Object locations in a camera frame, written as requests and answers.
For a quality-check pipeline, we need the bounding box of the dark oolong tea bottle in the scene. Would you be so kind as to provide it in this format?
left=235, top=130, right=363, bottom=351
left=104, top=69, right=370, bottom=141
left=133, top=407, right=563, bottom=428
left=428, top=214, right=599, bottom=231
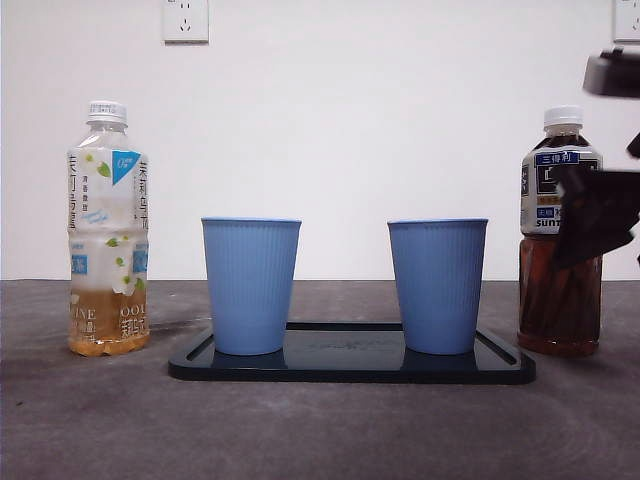
left=516, top=104, right=605, bottom=358

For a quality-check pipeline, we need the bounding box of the jasmine oolong tea bottle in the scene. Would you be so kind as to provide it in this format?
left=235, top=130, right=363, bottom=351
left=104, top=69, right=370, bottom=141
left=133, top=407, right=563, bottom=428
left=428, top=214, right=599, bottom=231
left=66, top=99, right=152, bottom=358

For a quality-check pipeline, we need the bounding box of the blue ribbed plastic cup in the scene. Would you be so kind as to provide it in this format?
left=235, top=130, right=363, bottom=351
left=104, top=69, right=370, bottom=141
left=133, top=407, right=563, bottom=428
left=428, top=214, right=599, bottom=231
left=387, top=216, right=490, bottom=356
left=200, top=216, right=303, bottom=356

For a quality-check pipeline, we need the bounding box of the dark teal rectangular tray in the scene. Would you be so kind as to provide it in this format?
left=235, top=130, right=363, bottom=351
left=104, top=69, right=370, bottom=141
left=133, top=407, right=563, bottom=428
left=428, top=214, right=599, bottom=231
left=167, top=321, right=537, bottom=385

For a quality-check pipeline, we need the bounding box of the white wall socket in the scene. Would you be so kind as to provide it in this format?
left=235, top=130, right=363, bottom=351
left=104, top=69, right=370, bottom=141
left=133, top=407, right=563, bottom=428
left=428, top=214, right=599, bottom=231
left=161, top=0, right=210, bottom=45
left=612, top=0, right=640, bottom=44

